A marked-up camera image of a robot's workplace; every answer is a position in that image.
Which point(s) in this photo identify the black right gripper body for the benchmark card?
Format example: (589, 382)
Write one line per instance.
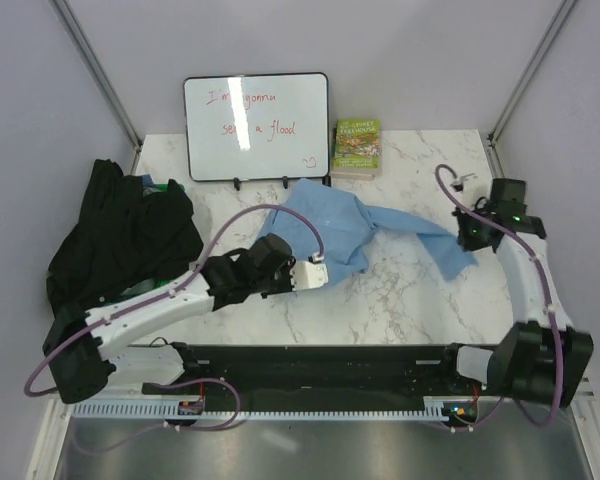
(470, 231)

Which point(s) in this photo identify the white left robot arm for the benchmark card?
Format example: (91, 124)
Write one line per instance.
(81, 345)

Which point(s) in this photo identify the small whiteboard with stand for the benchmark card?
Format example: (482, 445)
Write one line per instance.
(257, 127)

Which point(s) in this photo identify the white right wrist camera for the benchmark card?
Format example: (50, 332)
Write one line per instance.
(462, 183)

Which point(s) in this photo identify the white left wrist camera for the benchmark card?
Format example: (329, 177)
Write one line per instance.
(309, 274)

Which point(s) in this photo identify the aluminium frame post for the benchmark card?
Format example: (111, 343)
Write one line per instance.
(545, 44)
(83, 46)

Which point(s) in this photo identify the right aluminium frame post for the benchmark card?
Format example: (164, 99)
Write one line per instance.
(545, 44)

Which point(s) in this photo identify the black long sleeve shirt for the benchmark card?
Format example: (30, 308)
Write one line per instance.
(121, 239)

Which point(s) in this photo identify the left aluminium frame post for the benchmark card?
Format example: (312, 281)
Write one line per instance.
(83, 46)

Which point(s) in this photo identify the light blue long sleeve shirt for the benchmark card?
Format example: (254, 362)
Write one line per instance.
(346, 226)

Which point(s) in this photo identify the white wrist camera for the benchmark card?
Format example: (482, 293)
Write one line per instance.
(462, 183)
(309, 274)

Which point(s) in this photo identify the green plastic bin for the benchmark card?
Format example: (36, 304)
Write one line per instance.
(150, 189)

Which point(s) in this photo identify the white slotted cable duct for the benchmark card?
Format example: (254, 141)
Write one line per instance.
(180, 410)

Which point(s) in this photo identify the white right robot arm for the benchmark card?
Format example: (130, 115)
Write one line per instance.
(542, 357)

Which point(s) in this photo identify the green treehouse book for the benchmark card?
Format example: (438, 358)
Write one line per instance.
(356, 150)

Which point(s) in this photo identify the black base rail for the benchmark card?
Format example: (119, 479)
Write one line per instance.
(318, 377)

